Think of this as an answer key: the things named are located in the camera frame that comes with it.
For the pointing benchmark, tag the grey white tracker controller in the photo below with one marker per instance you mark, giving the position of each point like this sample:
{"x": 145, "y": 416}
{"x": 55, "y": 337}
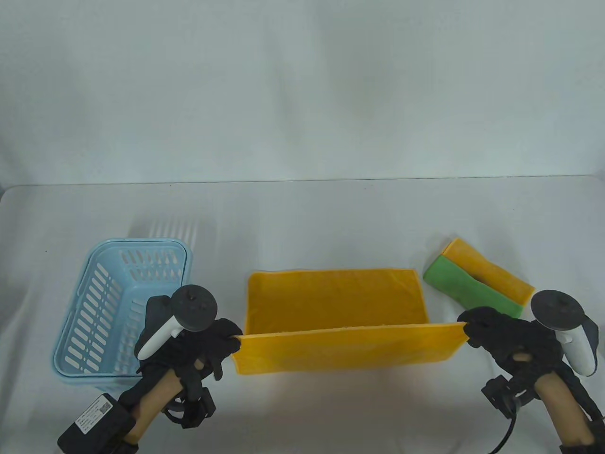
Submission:
{"x": 194, "y": 307}
{"x": 557, "y": 307}

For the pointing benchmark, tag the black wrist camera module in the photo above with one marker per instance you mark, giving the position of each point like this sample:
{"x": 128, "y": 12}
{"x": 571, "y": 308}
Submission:
{"x": 501, "y": 395}
{"x": 194, "y": 411}

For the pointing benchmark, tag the yellow square towel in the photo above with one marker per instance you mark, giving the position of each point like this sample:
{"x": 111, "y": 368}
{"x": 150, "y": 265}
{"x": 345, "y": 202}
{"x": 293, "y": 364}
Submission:
{"x": 501, "y": 276}

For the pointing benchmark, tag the green towel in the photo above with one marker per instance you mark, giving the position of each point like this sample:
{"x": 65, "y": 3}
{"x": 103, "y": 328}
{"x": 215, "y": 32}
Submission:
{"x": 463, "y": 283}

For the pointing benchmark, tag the orange-yellow towel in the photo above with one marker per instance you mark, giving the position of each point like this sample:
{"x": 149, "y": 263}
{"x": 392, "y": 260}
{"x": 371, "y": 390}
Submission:
{"x": 340, "y": 350}

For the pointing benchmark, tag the person's left hand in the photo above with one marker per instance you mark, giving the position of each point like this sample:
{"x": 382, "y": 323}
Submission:
{"x": 189, "y": 350}

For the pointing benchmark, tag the person's right hand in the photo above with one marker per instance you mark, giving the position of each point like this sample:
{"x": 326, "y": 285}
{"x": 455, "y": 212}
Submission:
{"x": 515, "y": 340}

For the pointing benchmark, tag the light blue plastic basket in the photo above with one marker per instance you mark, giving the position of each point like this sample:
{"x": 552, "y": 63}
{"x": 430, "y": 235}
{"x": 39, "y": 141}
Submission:
{"x": 71, "y": 340}

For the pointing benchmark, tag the black wrist sensor box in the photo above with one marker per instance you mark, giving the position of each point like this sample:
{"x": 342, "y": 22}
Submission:
{"x": 94, "y": 425}

